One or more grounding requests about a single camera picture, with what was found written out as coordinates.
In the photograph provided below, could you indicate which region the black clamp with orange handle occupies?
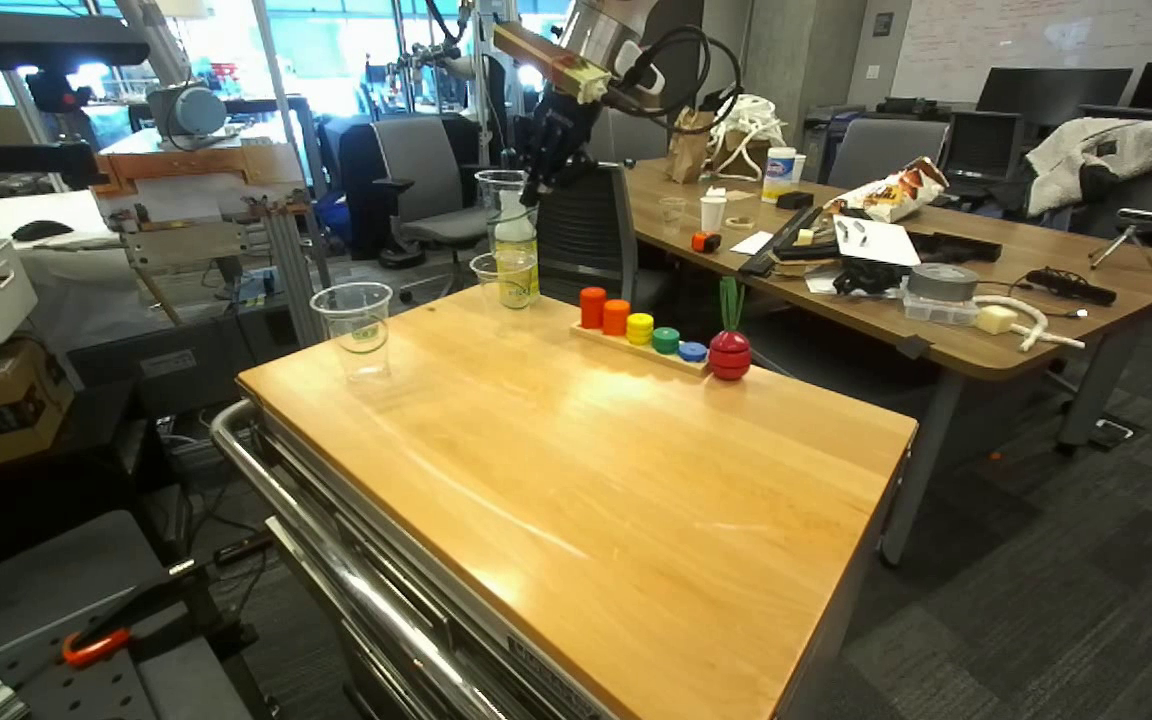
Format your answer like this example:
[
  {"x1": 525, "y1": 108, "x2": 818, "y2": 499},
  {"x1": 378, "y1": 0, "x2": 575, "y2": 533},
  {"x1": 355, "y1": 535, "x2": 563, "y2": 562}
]
[{"x1": 62, "y1": 554, "x2": 227, "y2": 670}]

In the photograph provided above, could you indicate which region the black comb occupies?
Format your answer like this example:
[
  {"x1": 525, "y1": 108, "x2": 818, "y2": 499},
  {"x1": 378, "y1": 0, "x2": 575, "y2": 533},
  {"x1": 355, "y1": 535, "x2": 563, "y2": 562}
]
[{"x1": 1022, "y1": 262, "x2": 1120, "y2": 309}]

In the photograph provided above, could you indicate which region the colourful snack bag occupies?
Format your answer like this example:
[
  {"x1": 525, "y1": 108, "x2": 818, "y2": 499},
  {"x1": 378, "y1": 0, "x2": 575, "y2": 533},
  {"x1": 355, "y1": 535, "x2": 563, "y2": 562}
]
[{"x1": 832, "y1": 152, "x2": 951, "y2": 222}]

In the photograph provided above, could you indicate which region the black overhead shelf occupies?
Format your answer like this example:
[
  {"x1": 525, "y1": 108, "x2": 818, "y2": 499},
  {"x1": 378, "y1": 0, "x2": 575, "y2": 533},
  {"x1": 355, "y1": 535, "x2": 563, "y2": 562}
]
[{"x1": 0, "y1": 4, "x2": 151, "y2": 71}]

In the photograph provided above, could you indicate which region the black flat device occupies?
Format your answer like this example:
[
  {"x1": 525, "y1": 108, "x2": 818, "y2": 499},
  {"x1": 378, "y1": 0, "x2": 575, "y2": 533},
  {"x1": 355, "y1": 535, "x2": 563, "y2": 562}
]
[{"x1": 911, "y1": 226, "x2": 1006, "y2": 266}]

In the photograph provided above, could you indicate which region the spray bottle with yellow liquid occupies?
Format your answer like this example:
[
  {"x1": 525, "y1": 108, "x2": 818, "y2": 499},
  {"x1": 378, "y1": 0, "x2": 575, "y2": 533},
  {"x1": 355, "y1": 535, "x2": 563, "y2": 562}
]
[{"x1": 491, "y1": 196, "x2": 543, "y2": 310}]

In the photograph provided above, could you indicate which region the grey round device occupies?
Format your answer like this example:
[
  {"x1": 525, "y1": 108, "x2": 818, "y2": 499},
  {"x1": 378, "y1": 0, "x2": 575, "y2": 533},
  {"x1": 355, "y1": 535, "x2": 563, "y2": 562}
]
[{"x1": 147, "y1": 79, "x2": 234, "y2": 147}]

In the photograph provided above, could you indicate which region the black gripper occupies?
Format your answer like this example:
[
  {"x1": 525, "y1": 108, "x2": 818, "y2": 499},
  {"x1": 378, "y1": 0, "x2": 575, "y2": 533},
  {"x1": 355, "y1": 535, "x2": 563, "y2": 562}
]
[{"x1": 522, "y1": 93, "x2": 601, "y2": 175}]

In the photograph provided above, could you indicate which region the metal cart frame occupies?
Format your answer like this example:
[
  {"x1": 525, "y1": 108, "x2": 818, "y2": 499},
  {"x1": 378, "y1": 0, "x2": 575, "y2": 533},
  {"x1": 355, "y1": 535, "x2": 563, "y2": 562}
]
[{"x1": 209, "y1": 395, "x2": 622, "y2": 720}]

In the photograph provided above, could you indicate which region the white paper sheet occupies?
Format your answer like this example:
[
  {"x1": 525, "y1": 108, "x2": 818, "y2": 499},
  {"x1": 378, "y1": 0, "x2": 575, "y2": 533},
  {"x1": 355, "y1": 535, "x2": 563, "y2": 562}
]
[{"x1": 830, "y1": 211, "x2": 923, "y2": 273}]

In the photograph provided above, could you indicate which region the white cable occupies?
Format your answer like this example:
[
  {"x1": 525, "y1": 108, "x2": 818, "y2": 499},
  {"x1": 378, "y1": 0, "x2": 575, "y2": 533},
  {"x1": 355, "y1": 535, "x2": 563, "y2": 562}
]
[{"x1": 973, "y1": 293, "x2": 1089, "y2": 354}]

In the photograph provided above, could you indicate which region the orange wooden board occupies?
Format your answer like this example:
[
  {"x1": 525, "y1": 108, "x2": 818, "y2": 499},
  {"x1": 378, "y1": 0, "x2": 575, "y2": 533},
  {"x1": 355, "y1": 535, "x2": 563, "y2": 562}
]
[{"x1": 93, "y1": 131, "x2": 304, "y2": 193}]

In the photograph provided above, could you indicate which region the dark mesh office chair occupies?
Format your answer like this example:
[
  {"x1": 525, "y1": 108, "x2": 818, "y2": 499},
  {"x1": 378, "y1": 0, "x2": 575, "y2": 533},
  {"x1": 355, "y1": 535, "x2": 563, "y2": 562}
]
[{"x1": 534, "y1": 155, "x2": 645, "y2": 309}]

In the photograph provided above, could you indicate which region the white rope bundle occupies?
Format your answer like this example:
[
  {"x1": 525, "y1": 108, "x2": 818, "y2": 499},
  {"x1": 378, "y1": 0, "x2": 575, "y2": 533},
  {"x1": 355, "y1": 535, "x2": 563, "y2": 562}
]
[{"x1": 710, "y1": 93, "x2": 790, "y2": 181}]

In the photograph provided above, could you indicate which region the grey chair with armrests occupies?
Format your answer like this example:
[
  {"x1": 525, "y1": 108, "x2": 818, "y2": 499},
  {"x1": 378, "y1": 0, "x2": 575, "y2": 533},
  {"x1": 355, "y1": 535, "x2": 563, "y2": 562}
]
[{"x1": 367, "y1": 112, "x2": 495, "y2": 266}]

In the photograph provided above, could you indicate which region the white cloth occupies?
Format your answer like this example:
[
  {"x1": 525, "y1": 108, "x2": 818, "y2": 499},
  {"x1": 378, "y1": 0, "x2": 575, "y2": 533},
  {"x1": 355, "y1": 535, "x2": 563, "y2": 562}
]
[{"x1": 1025, "y1": 116, "x2": 1152, "y2": 218}]

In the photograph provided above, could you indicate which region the black computer mouse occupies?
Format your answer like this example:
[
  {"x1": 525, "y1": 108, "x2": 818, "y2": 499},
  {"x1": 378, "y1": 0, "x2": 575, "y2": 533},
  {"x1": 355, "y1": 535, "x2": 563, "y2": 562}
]
[{"x1": 8, "y1": 217, "x2": 77, "y2": 244}]

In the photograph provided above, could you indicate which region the grey office chair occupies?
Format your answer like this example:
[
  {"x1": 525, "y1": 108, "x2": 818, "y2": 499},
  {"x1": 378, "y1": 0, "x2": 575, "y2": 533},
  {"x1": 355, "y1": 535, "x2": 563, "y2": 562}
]
[{"x1": 824, "y1": 116, "x2": 951, "y2": 193}]

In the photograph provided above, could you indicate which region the grey perforated metal plate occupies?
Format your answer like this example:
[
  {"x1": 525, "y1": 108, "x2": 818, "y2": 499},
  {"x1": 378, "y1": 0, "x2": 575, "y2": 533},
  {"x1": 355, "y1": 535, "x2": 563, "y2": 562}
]
[{"x1": 0, "y1": 503, "x2": 253, "y2": 720}]

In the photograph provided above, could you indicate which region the brown wooden office table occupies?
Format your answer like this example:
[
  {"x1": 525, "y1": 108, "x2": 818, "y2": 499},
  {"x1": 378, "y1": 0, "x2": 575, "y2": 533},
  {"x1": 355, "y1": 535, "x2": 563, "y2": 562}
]
[{"x1": 622, "y1": 155, "x2": 1152, "y2": 571}]

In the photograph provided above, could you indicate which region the red apple toy green stem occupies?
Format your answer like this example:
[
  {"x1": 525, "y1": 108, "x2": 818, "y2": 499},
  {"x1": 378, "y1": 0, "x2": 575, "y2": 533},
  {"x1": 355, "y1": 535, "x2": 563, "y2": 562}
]
[{"x1": 705, "y1": 273, "x2": 757, "y2": 389}]

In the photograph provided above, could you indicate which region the small white bottle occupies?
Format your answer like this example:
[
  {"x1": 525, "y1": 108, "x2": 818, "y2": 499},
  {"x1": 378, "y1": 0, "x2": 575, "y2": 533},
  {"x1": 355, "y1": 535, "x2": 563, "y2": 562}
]
[{"x1": 695, "y1": 183, "x2": 733, "y2": 238}]

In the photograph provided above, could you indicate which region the small black monitor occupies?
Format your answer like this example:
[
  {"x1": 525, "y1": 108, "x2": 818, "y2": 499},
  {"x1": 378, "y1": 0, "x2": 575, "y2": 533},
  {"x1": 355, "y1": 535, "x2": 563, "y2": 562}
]
[{"x1": 940, "y1": 108, "x2": 1028, "y2": 183}]

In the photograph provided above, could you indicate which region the black wide computer monitor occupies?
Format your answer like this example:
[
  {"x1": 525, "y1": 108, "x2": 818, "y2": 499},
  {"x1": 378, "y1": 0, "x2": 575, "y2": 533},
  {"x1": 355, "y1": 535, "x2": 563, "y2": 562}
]
[{"x1": 973, "y1": 62, "x2": 1135, "y2": 131}]

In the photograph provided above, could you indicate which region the brown paper bag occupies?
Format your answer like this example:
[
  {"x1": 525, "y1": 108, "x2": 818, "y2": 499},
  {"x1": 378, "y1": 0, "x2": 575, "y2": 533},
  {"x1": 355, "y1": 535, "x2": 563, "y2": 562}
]
[{"x1": 665, "y1": 104, "x2": 720, "y2": 187}]

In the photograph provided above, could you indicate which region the white tub with blue label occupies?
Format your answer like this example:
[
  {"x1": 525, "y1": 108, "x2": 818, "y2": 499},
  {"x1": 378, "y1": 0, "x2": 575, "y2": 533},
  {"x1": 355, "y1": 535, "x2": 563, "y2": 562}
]
[{"x1": 762, "y1": 139, "x2": 807, "y2": 206}]

